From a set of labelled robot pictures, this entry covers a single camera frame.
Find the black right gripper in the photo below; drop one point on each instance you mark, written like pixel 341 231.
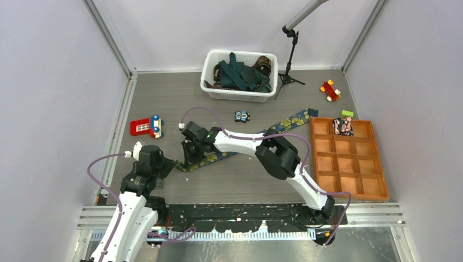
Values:
pixel 185 144

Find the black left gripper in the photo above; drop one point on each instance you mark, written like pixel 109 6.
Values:
pixel 168 165

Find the blue yellow floral tie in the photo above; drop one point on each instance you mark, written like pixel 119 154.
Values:
pixel 299 119

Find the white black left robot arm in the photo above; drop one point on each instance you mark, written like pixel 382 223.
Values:
pixel 137 211

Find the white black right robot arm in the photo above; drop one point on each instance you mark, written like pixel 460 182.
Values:
pixel 275 153

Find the red toy house block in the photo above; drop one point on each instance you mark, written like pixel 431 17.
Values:
pixel 151 126

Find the blue owl toy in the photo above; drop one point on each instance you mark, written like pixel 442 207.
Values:
pixel 242 116

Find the dark floral tie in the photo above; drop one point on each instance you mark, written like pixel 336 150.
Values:
pixel 215 85

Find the dark green tie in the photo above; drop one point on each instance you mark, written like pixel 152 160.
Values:
pixel 237 76

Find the white plastic basket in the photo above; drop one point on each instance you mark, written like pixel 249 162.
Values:
pixel 249 59

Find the brown patterned rolled tie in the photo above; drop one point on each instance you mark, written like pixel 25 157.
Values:
pixel 263 65

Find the black tripod stand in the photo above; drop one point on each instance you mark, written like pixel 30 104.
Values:
pixel 285 78

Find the red toy car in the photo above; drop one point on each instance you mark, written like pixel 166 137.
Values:
pixel 331 93

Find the green toy block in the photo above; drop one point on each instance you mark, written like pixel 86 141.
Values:
pixel 346 113

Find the orange wooden compartment tray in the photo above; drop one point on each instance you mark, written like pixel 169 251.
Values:
pixel 348 163

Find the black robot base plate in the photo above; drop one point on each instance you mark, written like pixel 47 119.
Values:
pixel 242 218

